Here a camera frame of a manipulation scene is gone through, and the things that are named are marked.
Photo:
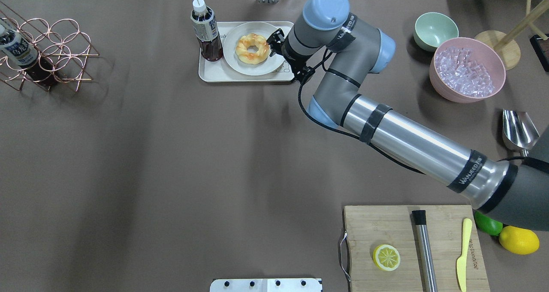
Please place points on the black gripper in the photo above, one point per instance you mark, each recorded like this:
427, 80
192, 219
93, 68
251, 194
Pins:
285, 50

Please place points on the white round plate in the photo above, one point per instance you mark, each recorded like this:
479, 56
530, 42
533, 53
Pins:
229, 45

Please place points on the glazed donut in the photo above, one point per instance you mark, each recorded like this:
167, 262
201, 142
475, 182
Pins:
252, 49

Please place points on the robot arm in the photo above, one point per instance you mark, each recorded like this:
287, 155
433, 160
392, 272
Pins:
514, 195

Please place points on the tea bottle on tray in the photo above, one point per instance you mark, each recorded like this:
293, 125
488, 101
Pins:
206, 31

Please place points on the green bowl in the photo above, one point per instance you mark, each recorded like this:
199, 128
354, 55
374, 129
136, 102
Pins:
432, 29

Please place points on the pink bowl with ice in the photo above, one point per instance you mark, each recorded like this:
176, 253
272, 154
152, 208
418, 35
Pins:
465, 70

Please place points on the bamboo cutting board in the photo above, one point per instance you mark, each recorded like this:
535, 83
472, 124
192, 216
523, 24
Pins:
369, 226

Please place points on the wooden mug tree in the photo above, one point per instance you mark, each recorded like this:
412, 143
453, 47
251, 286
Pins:
504, 44

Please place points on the lemon half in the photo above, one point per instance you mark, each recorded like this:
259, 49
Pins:
386, 257

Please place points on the metal scoop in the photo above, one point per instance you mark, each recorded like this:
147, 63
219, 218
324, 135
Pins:
519, 132

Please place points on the steel muddler black tip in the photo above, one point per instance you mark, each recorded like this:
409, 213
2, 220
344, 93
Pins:
426, 257

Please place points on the green lime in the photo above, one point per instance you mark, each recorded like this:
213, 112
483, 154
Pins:
488, 225

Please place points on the yellow plastic knife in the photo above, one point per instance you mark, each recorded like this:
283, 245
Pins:
461, 262

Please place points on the tea bottle in rack front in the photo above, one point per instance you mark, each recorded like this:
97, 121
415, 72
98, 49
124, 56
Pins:
25, 55

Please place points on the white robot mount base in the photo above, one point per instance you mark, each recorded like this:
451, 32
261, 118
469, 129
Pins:
267, 285

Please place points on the copper wire bottle rack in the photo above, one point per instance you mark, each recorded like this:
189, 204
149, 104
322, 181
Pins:
62, 43

